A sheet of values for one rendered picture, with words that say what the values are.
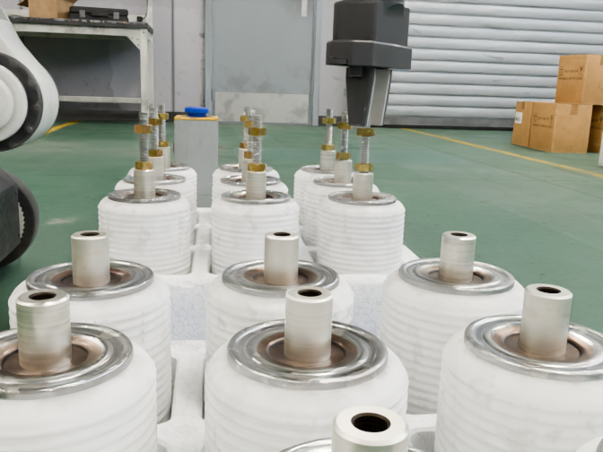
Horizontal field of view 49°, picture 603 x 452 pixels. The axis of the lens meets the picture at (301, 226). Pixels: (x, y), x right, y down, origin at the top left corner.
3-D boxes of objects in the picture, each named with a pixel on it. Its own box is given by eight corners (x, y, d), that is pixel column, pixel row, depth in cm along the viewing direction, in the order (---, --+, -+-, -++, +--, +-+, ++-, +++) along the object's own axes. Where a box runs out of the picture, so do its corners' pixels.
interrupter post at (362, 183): (368, 204, 71) (370, 174, 70) (347, 202, 72) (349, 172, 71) (375, 201, 73) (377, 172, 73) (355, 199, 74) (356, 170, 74)
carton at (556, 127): (587, 153, 410) (593, 104, 404) (551, 152, 407) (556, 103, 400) (562, 148, 439) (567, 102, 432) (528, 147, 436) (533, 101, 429)
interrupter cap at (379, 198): (383, 211, 68) (384, 204, 68) (317, 203, 71) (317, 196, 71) (404, 200, 75) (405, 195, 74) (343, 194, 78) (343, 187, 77)
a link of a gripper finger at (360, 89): (346, 125, 71) (349, 65, 69) (372, 126, 69) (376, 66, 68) (338, 125, 69) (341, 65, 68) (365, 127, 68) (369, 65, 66)
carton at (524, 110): (550, 144, 468) (555, 101, 462) (568, 147, 445) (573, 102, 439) (511, 143, 464) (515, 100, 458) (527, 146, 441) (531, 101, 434)
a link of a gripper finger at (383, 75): (385, 126, 71) (388, 67, 70) (360, 124, 73) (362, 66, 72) (392, 126, 73) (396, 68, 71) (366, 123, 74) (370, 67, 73)
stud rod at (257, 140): (257, 186, 70) (257, 115, 69) (249, 185, 71) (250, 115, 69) (262, 185, 71) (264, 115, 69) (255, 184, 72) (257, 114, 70)
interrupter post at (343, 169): (347, 184, 86) (349, 159, 85) (353, 186, 83) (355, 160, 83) (330, 184, 85) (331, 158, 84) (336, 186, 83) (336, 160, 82)
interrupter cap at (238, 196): (261, 210, 66) (261, 204, 66) (205, 200, 70) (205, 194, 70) (303, 201, 72) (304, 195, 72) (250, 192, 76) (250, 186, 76)
